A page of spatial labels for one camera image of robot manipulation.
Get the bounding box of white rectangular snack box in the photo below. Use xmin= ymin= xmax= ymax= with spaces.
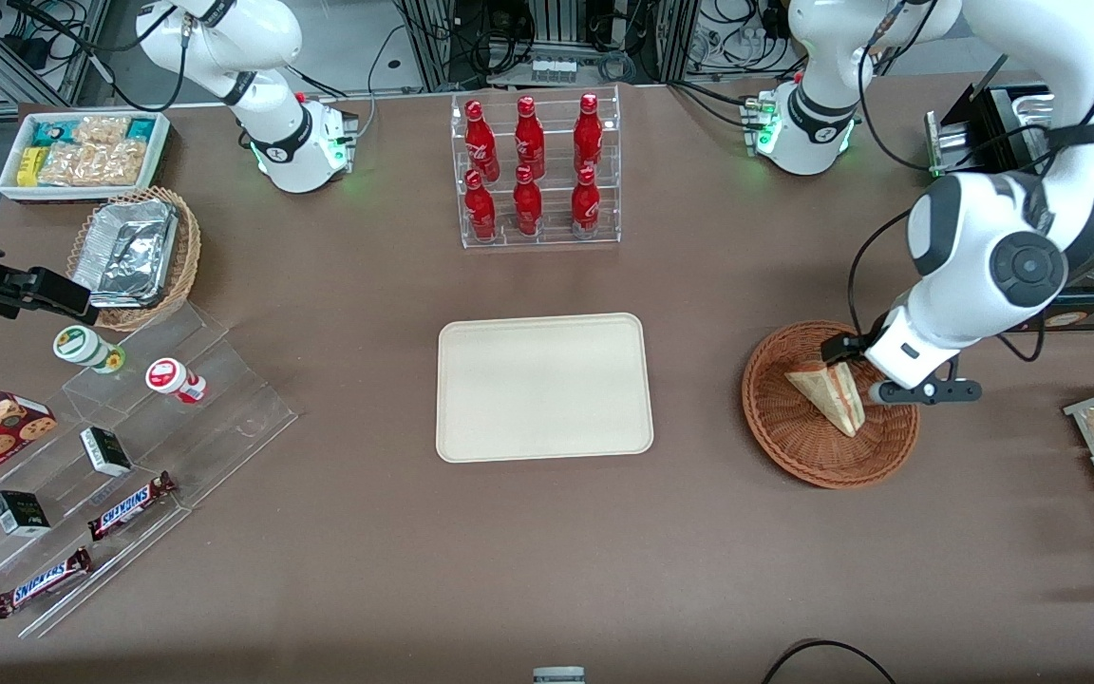
xmin=0 ymin=111 xmax=171 ymax=203

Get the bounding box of small rice cracker bag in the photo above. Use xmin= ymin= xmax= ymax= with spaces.
xmin=72 ymin=116 xmax=131 ymax=146

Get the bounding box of red lid yogurt cup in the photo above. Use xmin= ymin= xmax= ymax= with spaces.
xmin=145 ymin=357 xmax=208 ymax=405

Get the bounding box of red cola bottle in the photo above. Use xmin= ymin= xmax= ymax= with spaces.
xmin=574 ymin=93 xmax=604 ymax=174
xmin=571 ymin=167 xmax=601 ymax=238
xmin=464 ymin=100 xmax=500 ymax=181
xmin=463 ymin=170 xmax=498 ymax=240
xmin=514 ymin=96 xmax=546 ymax=179
xmin=513 ymin=166 xmax=544 ymax=237

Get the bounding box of black food warmer appliance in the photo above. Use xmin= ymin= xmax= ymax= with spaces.
xmin=925 ymin=81 xmax=1094 ymax=333

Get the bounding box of green lid yogurt cup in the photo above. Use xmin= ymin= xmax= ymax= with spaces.
xmin=53 ymin=325 xmax=126 ymax=374

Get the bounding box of clear acrylic stepped stand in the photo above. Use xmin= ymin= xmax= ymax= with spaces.
xmin=0 ymin=302 xmax=299 ymax=639

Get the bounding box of triangular sandwich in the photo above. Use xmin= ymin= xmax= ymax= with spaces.
xmin=784 ymin=364 xmax=866 ymax=438

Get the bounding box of cream plastic tray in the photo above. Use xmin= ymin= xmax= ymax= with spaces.
xmin=436 ymin=313 xmax=655 ymax=465

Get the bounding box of small black carton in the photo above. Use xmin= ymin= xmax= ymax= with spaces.
xmin=0 ymin=490 xmax=51 ymax=538
xmin=80 ymin=427 xmax=133 ymax=477

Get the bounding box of large rice cracker bag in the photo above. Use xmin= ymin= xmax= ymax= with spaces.
xmin=39 ymin=141 xmax=150 ymax=187

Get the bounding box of clear acrylic bottle rack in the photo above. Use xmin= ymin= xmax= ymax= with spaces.
xmin=450 ymin=84 xmax=622 ymax=250

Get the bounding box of light wicker basket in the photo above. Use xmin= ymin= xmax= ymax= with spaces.
xmin=66 ymin=186 xmax=202 ymax=333

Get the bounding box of brown round wicker basket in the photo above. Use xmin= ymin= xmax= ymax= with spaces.
xmin=742 ymin=321 xmax=921 ymax=490

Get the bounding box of black cable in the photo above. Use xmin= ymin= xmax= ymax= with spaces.
xmin=761 ymin=639 xmax=899 ymax=684

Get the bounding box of silver foil container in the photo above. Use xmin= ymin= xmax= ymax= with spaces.
xmin=72 ymin=199 xmax=179 ymax=310

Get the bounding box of Snickers chocolate bar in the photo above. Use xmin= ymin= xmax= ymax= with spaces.
xmin=87 ymin=471 xmax=178 ymax=542
xmin=0 ymin=547 xmax=94 ymax=619

